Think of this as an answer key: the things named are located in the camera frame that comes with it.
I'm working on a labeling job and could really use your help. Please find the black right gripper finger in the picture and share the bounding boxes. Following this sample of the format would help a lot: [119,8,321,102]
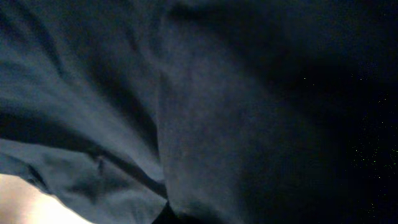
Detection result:
[152,202,179,224]

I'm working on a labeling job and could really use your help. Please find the navy blue shorts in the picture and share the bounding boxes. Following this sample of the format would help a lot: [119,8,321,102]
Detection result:
[1,0,397,223]

